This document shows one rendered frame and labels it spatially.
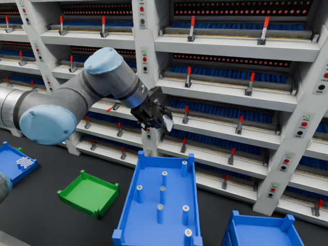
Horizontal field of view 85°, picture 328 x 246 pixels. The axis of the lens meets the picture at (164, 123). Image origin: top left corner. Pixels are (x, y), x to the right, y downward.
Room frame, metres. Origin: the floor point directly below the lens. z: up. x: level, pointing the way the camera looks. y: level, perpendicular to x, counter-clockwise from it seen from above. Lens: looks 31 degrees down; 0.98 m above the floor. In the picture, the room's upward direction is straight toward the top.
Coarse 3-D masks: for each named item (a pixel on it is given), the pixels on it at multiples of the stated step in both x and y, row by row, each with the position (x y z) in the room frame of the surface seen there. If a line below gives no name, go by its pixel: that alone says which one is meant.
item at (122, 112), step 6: (96, 102) 1.05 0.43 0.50; (90, 108) 1.03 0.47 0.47; (96, 108) 1.00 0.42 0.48; (102, 108) 0.99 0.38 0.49; (108, 108) 0.98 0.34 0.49; (120, 108) 0.97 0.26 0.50; (126, 108) 0.97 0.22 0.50; (108, 114) 0.98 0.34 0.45; (114, 114) 0.96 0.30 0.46; (120, 114) 0.94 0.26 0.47; (126, 114) 0.92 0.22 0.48
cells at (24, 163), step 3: (21, 159) 0.97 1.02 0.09; (24, 159) 0.97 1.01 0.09; (27, 159) 0.98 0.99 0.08; (30, 159) 0.98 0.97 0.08; (18, 162) 0.94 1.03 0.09; (21, 162) 0.95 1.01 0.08; (24, 162) 0.95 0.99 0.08; (27, 162) 0.96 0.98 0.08; (30, 162) 0.96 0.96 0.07; (33, 162) 0.96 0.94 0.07; (18, 165) 0.93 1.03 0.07; (21, 165) 0.92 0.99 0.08; (24, 165) 0.92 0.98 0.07; (27, 165) 0.93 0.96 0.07; (30, 165) 0.94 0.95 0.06; (18, 168) 0.94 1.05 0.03; (21, 168) 0.92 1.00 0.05; (24, 168) 0.90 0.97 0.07; (27, 168) 0.92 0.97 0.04
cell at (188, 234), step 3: (186, 231) 0.23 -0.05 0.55; (189, 231) 0.23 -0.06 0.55; (186, 234) 0.22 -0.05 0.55; (189, 234) 0.22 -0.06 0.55; (186, 237) 0.22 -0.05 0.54; (189, 237) 0.22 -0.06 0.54; (186, 240) 0.22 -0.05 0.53; (189, 240) 0.22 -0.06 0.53; (183, 243) 0.23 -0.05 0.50; (186, 243) 0.22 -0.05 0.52; (189, 243) 0.22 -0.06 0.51
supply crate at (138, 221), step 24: (144, 168) 0.49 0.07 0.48; (168, 168) 0.49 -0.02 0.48; (192, 168) 0.46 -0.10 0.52; (144, 192) 0.38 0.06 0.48; (168, 192) 0.38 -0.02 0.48; (192, 192) 0.38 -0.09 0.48; (144, 216) 0.30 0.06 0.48; (168, 216) 0.30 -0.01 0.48; (192, 216) 0.30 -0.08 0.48; (120, 240) 0.21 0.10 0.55; (144, 240) 0.24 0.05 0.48; (168, 240) 0.24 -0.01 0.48; (192, 240) 0.21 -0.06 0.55
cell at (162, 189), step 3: (162, 186) 0.35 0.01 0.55; (162, 189) 0.34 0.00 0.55; (165, 189) 0.35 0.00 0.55; (162, 192) 0.34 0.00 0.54; (165, 192) 0.35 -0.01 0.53; (162, 195) 0.34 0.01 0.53; (165, 195) 0.35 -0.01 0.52; (162, 198) 0.34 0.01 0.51; (165, 198) 0.35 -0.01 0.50; (162, 201) 0.34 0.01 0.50; (165, 201) 0.35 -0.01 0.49; (162, 204) 0.34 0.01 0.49
